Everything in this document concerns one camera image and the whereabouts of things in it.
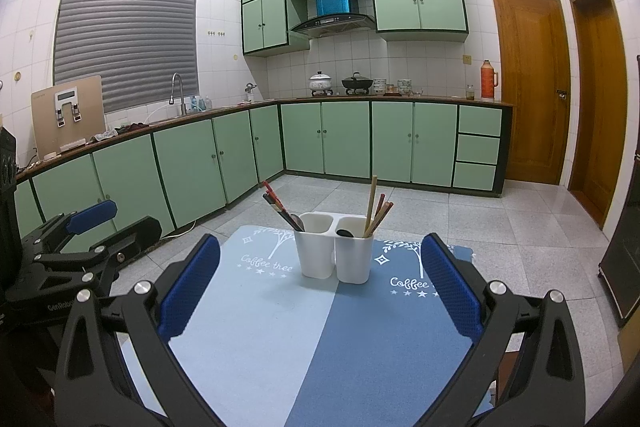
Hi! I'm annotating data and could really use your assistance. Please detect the orange thermos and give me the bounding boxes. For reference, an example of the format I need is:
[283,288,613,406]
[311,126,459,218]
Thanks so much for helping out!
[481,60,500,102]

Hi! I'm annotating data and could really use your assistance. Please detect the black range hood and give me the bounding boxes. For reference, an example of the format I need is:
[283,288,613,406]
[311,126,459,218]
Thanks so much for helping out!
[290,13,377,39]

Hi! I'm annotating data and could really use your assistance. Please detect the red and black utensils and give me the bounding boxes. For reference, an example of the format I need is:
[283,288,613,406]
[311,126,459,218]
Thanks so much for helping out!
[262,180,297,232]

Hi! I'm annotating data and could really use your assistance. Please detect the metal sink faucet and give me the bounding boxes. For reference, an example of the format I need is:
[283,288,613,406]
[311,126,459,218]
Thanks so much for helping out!
[169,72,188,116]

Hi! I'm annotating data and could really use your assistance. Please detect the gold water purifier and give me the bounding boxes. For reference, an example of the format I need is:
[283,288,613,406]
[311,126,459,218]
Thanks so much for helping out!
[31,75,107,159]

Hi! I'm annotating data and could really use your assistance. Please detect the plain wooden door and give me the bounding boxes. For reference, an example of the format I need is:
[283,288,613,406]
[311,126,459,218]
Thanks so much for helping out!
[567,0,629,230]

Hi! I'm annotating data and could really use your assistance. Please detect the plain bamboo chopstick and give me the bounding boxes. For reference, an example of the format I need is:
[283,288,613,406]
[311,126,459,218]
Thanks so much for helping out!
[365,175,378,238]

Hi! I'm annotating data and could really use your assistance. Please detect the grey window blind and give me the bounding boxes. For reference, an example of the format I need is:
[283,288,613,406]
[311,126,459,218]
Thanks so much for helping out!
[52,0,200,114]

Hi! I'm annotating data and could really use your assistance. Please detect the black chopstick with gold band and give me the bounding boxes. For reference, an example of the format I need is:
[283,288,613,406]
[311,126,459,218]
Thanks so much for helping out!
[262,193,296,233]
[267,189,300,230]

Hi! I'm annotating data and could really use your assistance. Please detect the white floor cable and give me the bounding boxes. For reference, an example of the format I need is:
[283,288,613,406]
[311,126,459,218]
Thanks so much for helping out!
[145,219,201,249]

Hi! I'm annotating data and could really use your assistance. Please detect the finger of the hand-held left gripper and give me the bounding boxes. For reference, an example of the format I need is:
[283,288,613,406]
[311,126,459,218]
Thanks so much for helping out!
[20,200,119,259]
[35,216,162,298]

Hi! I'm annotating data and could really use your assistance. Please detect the light blue table mat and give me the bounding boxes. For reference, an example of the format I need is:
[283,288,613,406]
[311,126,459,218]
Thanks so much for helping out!
[120,225,341,427]

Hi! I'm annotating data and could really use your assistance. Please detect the black cabinet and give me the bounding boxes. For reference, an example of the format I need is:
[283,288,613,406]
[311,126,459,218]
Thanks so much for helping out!
[598,54,640,328]

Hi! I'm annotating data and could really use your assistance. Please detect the white double utensil holder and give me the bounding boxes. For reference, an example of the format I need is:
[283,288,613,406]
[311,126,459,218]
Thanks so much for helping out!
[292,212,375,284]

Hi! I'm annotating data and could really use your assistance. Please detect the white lidded pot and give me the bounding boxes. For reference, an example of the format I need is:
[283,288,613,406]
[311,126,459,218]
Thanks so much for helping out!
[309,70,335,92]

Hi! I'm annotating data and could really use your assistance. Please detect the red-ended bamboo chopstick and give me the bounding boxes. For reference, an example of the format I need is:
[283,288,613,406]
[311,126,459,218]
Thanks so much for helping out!
[369,193,386,238]
[372,202,395,238]

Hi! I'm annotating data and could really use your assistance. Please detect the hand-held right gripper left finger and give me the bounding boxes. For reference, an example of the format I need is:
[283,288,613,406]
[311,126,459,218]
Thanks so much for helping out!
[52,233,222,427]

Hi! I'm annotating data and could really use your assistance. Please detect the cardboard box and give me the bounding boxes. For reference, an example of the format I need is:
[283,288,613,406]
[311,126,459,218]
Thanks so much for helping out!
[616,314,640,380]

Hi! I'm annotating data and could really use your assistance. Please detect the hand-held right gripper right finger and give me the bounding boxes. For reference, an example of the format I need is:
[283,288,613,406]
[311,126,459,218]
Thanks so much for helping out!
[421,232,587,427]

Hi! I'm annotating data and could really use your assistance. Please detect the dark blue table mat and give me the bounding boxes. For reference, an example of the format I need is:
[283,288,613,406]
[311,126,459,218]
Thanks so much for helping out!
[282,237,501,427]

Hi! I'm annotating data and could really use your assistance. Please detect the dark object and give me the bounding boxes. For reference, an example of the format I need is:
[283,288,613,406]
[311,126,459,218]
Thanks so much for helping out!
[0,127,23,258]

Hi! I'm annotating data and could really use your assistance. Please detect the green base cabinets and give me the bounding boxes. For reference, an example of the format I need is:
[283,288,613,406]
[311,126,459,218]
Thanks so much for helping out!
[14,98,515,258]

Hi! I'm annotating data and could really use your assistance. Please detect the black wok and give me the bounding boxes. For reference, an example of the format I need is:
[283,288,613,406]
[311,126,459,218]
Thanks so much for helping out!
[341,72,375,90]

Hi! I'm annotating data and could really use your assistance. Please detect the wooden door with handle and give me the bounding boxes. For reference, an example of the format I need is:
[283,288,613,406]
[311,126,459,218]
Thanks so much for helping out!
[490,0,572,186]

